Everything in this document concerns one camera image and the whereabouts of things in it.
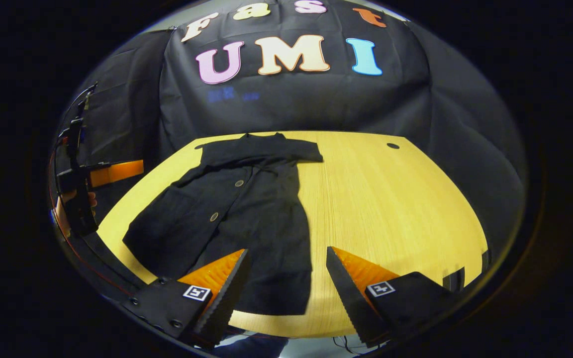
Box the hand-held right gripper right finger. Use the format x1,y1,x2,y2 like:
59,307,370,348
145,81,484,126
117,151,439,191
325,246,459,348

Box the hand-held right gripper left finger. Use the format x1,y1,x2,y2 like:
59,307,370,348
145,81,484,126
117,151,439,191
121,249,252,349

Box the black buttoned cardigan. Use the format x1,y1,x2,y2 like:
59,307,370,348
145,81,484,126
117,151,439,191
122,132,324,317

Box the person's blue trousers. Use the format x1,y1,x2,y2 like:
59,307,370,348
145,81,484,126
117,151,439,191
211,334,289,358

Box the black backdrop cloth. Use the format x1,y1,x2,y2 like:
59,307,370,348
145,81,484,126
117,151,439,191
53,0,528,279

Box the black floor cable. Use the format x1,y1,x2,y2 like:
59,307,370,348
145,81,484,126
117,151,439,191
333,336,367,355

